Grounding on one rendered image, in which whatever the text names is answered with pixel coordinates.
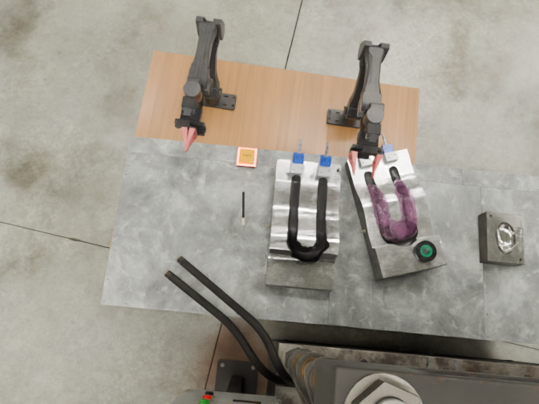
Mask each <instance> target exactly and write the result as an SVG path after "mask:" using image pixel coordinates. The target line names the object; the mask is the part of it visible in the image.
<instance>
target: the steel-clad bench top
mask: <svg viewBox="0 0 539 404"><path fill-rule="evenodd" d="M238 148H239V147H234V146H226V145H218V144H209V143H192V144H191V146H190V148H189V149H188V151H187V152H185V151H184V141H177V140H169V139H153V138H144V137H136V136H130V140H129V145H128V153H127V158H126V163H125V167H124V176H123V180H122V185H121V190H120V198H119V203H118V208H117V213H116V218H115V226H114V231H113V236H112V240H111V249H110V253H109V258H108V263H107V271H106V277H105V282H104V286H103V295H102V299H101V305H116V306H125V307H134V308H143V309H159V310H168V311H177V312H186V313H203V314H211V313H209V312H208V311H207V310H206V309H204V308H203V307H202V306H201V305H199V304H198V303H197V302H195V301H194V300H193V299H192V298H191V297H190V296H189V295H187V294H186V293H185V292H183V291H182V290H181V289H179V288H178V287H177V286H176V285H174V284H173V283H172V282H171V281H170V280H169V279H168V278H166V277H165V276H164V275H163V272H164V270H165V269H169V270H170V271H171V272H173V273H174V274H175V275H177V276H178V277H179V278H180V279H181V280H182V281H183V282H185V283H186V284H187V285H189V286H190V287H191V288H192V289H194V290H195V291H196V292H198V293H199V294H200V295H201V296H202V297H203V298H205V299H206V300H207V301H209V302H210V303H211V304H212V305H214V306H215V307H216V308H218V309H219V310H220V311H221V312H222V313H223V314H224V315H225V316H230V317H241V316H239V315H238V314H237V313H236V312H235V311H233V310H232V309H231V308H230V307H229V306H227V304H226V303H224V302H223V301H222V300H221V299H220V298H219V297H217V296H216V295H215V294H214V293H213V292H211V291H210V290H209V289H208V288H207V287H205V286H204V285H203V284H202V283H201V282H199V281H198V280H197V279H196V278H195V277H194V276H193V275H192V274H191V273H189V272H188V271H187V270H186V269H185V268H183V267H182V266H181V265H180V264H179V263H178V262H177V261H175V259H176V257H177V256H178V255H181V256H182V257H183V258H185V259H186V260H187V261H188V262H190V263H191V264H192V265H193V266H194V267H196V268H197V269H198V270H199V271H201V272H202V273H203V274H204V275H205V276H206V277H207V278H208V279H210V280H211V281H212V282H213V283H214V284H215V285H217V286H218V287H219V288H220V289H222V290H223V291H224V292H225V293H227V294H228V295H229V296H230V297H231V298H232V299H234V300H235V302H237V303H238V304H239V305H240V306H241V307H243V308H244V309H245V310H246V311H248V312H249V313H250V314H251V315H252V316H253V317H255V318H256V319H265V320H274V321H291V322H300V323H309V324H318V325H334V326H343V327H352V328H361V329H378V330H387V331H396V332H405V333H422V334H431V335H440V336H449V337H466V338H475V339H484V340H493V341H510V342H518V343H527V344H536V345H539V176H527V175H518V174H510V173H502V172H486V171H477V170H469V169H461V168H446V167H437V166H429V165H420V164H411V165H412V168H413V171H414V173H415V176H416V178H417V180H418V181H419V183H420V185H421V186H422V188H423V190H424V193H425V196H426V198H427V202H428V210H429V214H430V219H431V222H432V227H433V231H434V233H435V235H440V240H441V243H442V245H443V249H444V253H445V256H446V259H447V262H448V264H447V265H444V266H440V267H438V268H435V269H428V270H424V271H420V272H417V273H409V274H406V275H402V276H398V277H391V278H387V279H383V280H380V281H376V280H375V275H374V272H373V269H372V266H371V260H370V257H369V254H368V251H367V246H366V242H365V239H364V235H363V233H360V230H362V227H361V224H360V221H359V215H358V212H357V209H356V206H355V200H354V197H353V194H352V191H351V186H350V182H349V179H348V175H347V170H346V167H345V163H346V162H347V161H348V158H347V157H339V156H331V157H332V160H331V164H337V165H341V179H340V192H339V205H338V229H339V248H338V256H337V257H336V258H335V263H334V290H333V291H331V292H329V291H320V290H312V289H295V288H286V287H277V286H268V285H265V279H266V270H267V261H268V251H269V242H270V228H266V227H265V226H266V225H267V224H271V216H272V207H273V198H274V180H275V171H276V163H277V159H281V160H292V161H293V154H294V153H293V152H291V151H275V150H272V151H271V150H266V149H258V148H254V149H257V159H256V167H255V168H243V167H237V152H238ZM270 157H271V158H270ZM242 192H245V225H242ZM484 212H499V213H508V214H516V215H523V229H524V245H525V265H518V266H508V265H492V264H484V263H480V250H479V218H478V216H479V215H480V214H482V213H484ZM329 294H330V295H329ZM328 308H329V309H328ZM327 322H328V324H327Z"/></svg>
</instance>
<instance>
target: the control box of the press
mask: <svg viewBox="0 0 539 404"><path fill-rule="evenodd" d="M257 375H258V371H257V370H256V368H255V367H254V366H253V364H252V363H251V362H243V361H234V360H225V359H220V360H219V361H218V362H217V374H216V381H215V390H214V391H211V390H194V389H185V390H184V391H183V392H182V393H181V394H180V395H179V396H178V397H177V398H176V399H175V400H174V401H173V402H172V403H171V404H282V401H281V399H277V397H275V396H266V395H256V393H257Z"/></svg>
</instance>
